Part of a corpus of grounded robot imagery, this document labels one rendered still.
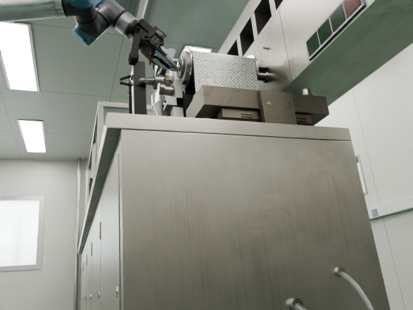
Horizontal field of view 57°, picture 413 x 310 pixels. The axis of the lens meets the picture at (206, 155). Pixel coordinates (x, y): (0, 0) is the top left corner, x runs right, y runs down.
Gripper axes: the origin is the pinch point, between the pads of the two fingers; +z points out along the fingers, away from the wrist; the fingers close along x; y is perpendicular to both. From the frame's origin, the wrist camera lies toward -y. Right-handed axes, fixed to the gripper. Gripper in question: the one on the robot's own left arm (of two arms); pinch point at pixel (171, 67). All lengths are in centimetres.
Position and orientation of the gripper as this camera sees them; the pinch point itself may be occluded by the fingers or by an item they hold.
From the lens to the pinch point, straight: 138.9
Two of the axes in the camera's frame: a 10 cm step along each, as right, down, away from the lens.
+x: -3.2, 3.4, 8.8
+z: 7.7, 6.3, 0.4
